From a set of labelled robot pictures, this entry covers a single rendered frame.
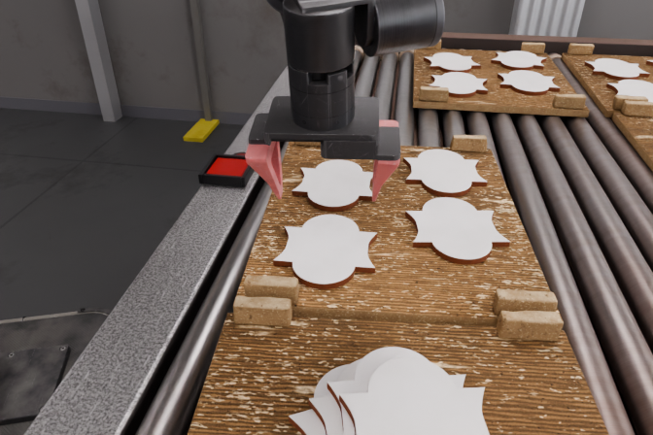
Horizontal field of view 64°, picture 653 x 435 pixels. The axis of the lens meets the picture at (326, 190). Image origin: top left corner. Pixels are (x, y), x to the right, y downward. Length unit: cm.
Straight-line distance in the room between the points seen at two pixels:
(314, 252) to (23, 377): 108
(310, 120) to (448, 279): 27
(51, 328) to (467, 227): 130
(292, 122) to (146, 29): 295
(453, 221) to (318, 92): 33
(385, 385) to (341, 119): 23
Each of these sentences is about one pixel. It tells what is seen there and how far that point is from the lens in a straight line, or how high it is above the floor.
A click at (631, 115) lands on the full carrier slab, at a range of 118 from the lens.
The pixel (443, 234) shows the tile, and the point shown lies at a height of 95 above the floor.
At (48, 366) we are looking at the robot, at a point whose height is 26.
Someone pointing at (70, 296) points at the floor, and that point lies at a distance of 219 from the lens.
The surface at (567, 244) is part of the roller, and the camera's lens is 78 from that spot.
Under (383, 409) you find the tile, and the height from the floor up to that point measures 97.
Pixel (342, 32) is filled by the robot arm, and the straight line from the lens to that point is 42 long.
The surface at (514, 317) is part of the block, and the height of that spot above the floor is 96.
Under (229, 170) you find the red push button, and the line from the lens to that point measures 85.
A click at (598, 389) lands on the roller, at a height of 92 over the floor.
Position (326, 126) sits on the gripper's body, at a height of 115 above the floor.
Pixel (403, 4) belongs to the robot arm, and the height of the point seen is 125.
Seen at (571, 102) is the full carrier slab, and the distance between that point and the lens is 116.
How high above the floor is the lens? 133
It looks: 31 degrees down
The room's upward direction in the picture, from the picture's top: straight up
